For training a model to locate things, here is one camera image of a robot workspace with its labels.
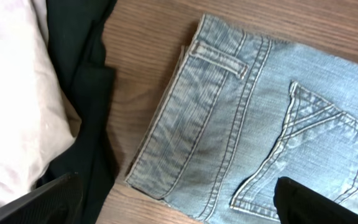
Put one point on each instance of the black folded garment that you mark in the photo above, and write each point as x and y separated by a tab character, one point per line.
78	55

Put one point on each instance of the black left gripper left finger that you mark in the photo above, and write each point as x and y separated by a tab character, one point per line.
56	202

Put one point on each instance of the beige folded shorts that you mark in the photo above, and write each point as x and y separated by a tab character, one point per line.
37	122

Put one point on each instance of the light blue denim shorts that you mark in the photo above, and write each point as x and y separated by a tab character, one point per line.
242	110

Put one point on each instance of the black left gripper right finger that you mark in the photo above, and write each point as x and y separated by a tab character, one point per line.
297	204

